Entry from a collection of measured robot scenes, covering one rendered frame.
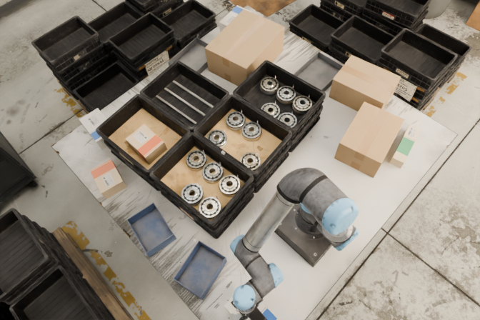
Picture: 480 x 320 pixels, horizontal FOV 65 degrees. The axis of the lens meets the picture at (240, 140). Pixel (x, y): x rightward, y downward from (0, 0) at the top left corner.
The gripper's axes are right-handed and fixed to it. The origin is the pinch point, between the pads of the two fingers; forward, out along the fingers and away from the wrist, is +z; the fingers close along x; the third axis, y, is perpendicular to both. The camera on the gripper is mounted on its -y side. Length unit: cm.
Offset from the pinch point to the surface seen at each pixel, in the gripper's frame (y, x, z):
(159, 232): 58, 5, 7
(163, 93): 114, -46, -5
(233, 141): 62, -51, -5
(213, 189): 50, -26, -5
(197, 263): 33.5, 1.8, 7.5
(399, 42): 51, -204, 29
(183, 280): 32.5, 11.0, 7.5
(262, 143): 51, -61, -5
